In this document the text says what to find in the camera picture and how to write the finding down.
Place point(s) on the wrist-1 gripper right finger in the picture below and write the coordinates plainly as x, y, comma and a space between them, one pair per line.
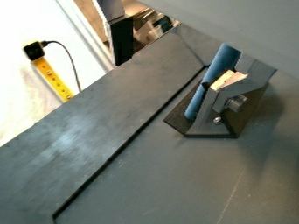
225, 92

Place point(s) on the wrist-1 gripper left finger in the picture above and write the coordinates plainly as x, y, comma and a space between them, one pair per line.
118, 28

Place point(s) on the light blue square-circle object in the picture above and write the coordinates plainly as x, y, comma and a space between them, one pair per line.
224, 60

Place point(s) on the black curved regrasp fixture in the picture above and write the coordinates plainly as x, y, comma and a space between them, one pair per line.
212, 124

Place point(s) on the yellow power strip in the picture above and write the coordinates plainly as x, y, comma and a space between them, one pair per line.
52, 79

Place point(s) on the black plug with cable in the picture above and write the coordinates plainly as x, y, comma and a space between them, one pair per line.
33, 51

